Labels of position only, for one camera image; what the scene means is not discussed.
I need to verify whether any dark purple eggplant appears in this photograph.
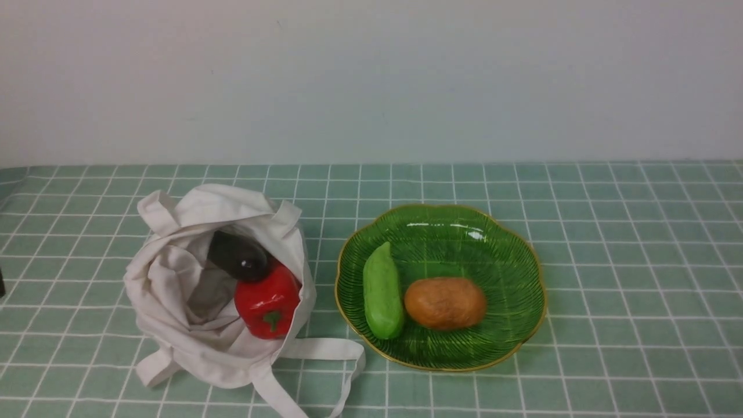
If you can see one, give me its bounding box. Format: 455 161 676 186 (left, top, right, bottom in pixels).
207 230 270 282

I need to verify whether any green glass leaf plate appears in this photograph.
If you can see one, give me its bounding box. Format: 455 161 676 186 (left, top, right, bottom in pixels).
335 203 549 372

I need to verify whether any red bell pepper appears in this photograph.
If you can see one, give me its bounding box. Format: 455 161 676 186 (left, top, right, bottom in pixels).
234 260 302 340

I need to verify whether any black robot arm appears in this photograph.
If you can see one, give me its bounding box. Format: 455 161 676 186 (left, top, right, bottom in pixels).
0 272 7 297

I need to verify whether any white cloth tote bag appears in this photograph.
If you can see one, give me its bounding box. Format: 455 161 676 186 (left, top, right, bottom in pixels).
123 183 366 417

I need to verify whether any brown potato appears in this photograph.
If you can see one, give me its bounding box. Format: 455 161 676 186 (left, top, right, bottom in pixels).
403 277 488 331

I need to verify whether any light green cucumber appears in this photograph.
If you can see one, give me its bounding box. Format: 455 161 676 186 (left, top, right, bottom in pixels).
363 242 405 340

